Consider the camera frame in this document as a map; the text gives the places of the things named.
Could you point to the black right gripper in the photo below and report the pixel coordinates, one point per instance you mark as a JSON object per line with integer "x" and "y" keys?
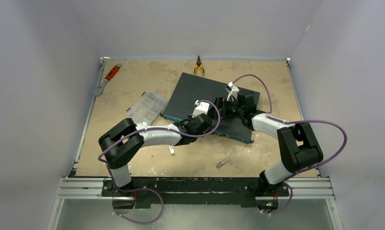
{"x": 223, "y": 104}

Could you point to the dark grey network switch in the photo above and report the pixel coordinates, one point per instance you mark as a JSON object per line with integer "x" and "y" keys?
{"x": 191, "y": 88}

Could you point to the small white network plug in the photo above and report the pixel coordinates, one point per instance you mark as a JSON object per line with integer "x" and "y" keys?
{"x": 172, "y": 152}

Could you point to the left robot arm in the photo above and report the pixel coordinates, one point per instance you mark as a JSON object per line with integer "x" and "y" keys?
{"x": 121, "y": 143}

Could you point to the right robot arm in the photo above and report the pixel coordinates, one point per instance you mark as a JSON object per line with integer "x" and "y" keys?
{"x": 298, "y": 145}

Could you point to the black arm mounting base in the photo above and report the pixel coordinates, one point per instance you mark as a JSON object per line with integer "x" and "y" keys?
{"x": 242, "y": 191}

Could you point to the clear plastic organizer box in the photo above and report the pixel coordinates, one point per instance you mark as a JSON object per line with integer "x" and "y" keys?
{"x": 147, "y": 108}

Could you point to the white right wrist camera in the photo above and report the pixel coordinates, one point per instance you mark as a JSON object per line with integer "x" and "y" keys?
{"x": 233, "y": 91}

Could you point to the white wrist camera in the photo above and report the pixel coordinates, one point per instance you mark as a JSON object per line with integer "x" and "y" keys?
{"x": 233, "y": 91}
{"x": 200, "y": 108}

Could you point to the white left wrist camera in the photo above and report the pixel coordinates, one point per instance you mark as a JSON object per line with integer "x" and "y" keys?
{"x": 200, "y": 108}

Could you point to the yellow handled pliers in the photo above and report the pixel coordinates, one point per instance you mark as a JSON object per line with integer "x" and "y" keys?
{"x": 198, "y": 66}

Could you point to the red handled adjustable wrench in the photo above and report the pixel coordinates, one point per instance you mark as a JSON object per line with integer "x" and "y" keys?
{"x": 100, "y": 87}

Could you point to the aluminium frame rail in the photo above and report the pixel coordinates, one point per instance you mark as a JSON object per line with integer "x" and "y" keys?
{"x": 91, "y": 188}

